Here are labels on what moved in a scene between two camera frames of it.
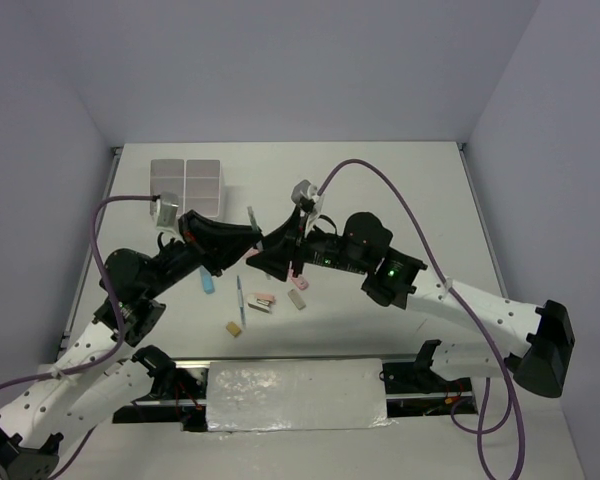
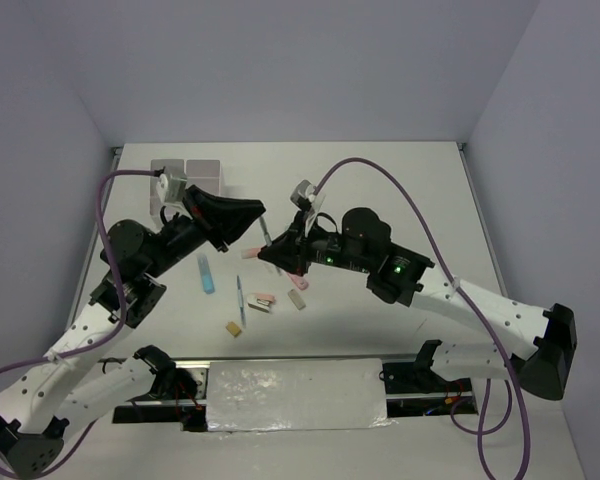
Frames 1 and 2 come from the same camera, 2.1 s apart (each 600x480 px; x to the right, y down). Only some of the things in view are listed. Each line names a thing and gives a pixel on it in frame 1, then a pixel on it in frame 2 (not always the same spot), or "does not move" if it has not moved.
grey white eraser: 297,300 does not move
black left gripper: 238,238 -> 226,219
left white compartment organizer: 167,175 does not move
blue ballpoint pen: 241,300 does not move
